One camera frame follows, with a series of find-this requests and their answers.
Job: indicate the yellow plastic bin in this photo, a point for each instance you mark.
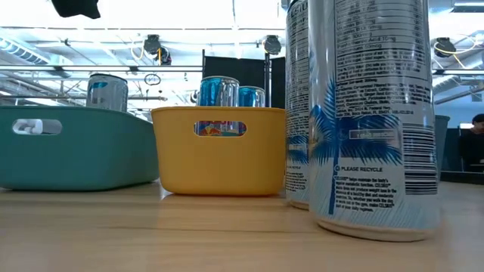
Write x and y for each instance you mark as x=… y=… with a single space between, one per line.
x=223 y=166

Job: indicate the black aluminium table frame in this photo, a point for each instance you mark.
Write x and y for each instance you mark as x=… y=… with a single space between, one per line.
x=465 y=177

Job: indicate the blue silver Red Bull can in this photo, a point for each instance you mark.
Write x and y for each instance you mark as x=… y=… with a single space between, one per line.
x=252 y=97
x=219 y=92

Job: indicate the grey horizontal pipe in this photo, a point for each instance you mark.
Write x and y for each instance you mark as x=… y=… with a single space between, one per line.
x=56 y=98

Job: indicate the teal plastic bin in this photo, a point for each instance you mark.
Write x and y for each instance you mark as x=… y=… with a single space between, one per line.
x=75 y=158

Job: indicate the dark blue partition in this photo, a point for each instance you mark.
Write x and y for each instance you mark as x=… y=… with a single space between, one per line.
x=453 y=151

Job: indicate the black folding divider screen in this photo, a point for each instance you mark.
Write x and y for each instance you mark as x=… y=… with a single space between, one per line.
x=227 y=66

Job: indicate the person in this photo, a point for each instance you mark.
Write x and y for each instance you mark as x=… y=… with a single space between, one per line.
x=472 y=147

